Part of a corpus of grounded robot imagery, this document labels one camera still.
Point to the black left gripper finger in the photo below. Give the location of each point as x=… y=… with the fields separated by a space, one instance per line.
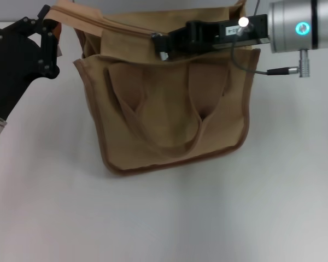
x=43 y=12
x=49 y=43

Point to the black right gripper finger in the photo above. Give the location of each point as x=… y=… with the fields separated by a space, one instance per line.
x=161 y=42

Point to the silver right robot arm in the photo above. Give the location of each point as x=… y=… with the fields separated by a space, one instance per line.
x=289 y=27

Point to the khaki canvas food bag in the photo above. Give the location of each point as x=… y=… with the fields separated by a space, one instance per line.
x=166 y=109

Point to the silver metal zipper pull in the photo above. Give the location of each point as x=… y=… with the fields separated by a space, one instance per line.
x=163 y=56

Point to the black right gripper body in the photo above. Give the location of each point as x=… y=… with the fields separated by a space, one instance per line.
x=202 y=35

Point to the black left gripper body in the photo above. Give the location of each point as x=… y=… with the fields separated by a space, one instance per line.
x=11 y=62

